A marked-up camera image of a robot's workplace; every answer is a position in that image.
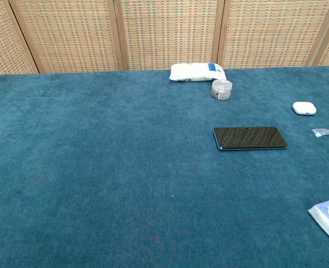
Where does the black smartphone with blue back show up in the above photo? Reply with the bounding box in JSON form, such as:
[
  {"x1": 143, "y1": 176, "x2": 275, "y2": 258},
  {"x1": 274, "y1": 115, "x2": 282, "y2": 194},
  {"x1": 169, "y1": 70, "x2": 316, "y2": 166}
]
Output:
[{"x1": 213, "y1": 126, "x2": 289, "y2": 152}]

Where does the blue velvet table cloth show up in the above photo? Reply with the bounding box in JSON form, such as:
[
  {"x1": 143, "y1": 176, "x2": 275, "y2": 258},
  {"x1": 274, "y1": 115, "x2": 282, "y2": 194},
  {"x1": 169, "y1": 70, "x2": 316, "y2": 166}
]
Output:
[{"x1": 0, "y1": 65, "x2": 329, "y2": 268}]

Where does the white plastic tissue pack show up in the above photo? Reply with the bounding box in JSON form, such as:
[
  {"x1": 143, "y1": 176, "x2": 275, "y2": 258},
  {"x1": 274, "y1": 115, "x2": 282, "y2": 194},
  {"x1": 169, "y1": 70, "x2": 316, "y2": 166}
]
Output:
[{"x1": 169, "y1": 63, "x2": 228, "y2": 83}]

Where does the small clear plastic jar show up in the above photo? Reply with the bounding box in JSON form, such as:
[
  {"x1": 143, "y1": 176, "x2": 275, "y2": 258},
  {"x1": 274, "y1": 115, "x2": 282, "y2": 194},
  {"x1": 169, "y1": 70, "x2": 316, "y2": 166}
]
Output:
[{"x1": 210, "y1": 79, "x2": 233, "y2": 101}]

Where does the woven rattan folding screen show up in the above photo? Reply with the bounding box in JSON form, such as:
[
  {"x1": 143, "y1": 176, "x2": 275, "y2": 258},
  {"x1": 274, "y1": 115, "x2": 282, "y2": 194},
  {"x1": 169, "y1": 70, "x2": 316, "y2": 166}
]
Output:
[{"x1": 0, "y1": 0, "x2": 329, "y2": 76}]

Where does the white earbuds case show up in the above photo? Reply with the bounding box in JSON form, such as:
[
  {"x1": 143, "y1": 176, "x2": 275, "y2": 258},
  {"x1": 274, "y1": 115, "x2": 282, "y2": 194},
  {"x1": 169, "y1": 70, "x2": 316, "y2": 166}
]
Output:
[{"x1": 292, "y1": 101, "x2": 317, "y2": 116}]

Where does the clear plastic wrapped utensil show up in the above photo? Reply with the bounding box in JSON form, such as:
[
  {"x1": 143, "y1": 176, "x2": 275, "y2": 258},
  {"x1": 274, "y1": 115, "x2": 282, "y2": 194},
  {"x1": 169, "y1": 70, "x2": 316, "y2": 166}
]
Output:
[{"x1": 311, "y1": 127, "x2": 329, "y2": 138}]

